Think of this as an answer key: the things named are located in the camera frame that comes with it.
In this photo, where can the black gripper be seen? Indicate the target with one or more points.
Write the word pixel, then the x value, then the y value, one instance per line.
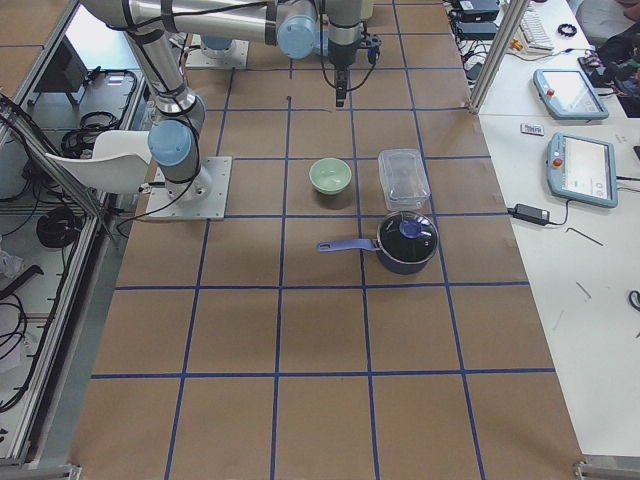
pixel 341 56

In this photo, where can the green bowl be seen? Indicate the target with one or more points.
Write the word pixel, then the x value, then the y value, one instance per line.
pixel 330 176

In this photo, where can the clear plastic food container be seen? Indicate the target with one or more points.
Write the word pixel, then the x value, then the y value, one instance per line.
pixel 403 179

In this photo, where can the black power brick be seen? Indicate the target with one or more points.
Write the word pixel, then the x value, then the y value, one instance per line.
pixel 476 30

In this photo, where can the blue pot with glass lid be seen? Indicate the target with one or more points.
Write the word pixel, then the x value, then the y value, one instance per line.
pixel 405 242

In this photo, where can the small printed card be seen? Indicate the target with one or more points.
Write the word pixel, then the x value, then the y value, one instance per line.
pixel 532 129

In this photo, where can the white keyboard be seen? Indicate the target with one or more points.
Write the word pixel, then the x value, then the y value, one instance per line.
pixel 533 35

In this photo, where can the black power adapter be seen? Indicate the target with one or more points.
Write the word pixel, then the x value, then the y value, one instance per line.
pixel 529 214

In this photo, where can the far teach pendant tablet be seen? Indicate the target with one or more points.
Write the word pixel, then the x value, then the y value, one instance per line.
pixel 568 95

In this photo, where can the teach pendant tablet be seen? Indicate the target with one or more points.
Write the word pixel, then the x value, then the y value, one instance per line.
pixel 568 95
pixel 582 169

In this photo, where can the white plastic chair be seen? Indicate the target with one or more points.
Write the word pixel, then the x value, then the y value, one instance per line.
pixel 119 162

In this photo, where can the near teach pendant tablet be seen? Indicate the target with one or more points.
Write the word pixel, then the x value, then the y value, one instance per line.
pixel 582 169

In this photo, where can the black allen key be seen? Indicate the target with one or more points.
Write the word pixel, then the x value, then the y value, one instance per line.
pixel 584 235

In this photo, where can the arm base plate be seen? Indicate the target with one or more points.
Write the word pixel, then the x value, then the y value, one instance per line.
pixel 201 56
pixel 204 199

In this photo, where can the aluminium frame post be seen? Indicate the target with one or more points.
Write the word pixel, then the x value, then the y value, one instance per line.
pixel 507 28

